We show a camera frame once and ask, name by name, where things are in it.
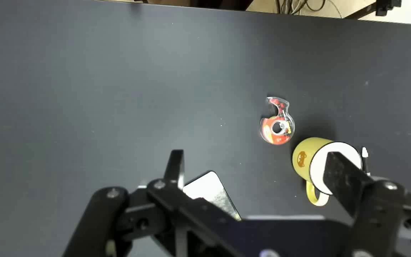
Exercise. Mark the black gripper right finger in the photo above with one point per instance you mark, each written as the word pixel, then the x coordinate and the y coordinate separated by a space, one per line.
pixel 343 183

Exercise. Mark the yellow mug white inside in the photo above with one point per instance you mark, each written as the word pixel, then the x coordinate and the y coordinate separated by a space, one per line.
pixel 306 159

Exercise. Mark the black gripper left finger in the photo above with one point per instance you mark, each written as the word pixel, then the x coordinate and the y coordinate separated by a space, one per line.
pixel 174 166

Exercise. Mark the pink round object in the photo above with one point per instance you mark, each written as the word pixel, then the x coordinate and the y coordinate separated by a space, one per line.
pixel 277 125

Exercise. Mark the black stand bracket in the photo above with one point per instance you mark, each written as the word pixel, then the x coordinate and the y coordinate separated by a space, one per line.
pixel 384 6

